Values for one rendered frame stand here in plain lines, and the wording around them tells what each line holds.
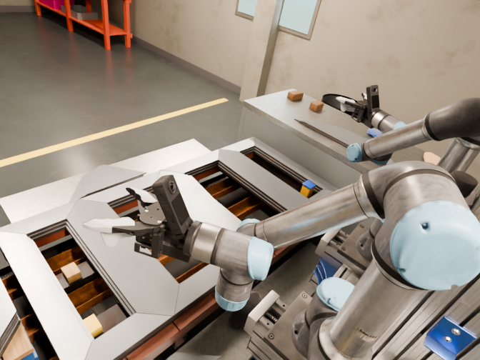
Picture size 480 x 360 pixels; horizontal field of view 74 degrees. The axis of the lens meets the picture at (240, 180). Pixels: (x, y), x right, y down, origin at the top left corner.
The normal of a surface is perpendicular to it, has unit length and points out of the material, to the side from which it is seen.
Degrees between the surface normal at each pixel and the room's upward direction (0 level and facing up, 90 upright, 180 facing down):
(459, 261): 83
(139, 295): 0
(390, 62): 90
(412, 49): 90
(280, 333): 0
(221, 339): 0
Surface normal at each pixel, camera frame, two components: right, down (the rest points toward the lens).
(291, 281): 0.17, -0.79
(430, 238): -0.22, 0.44
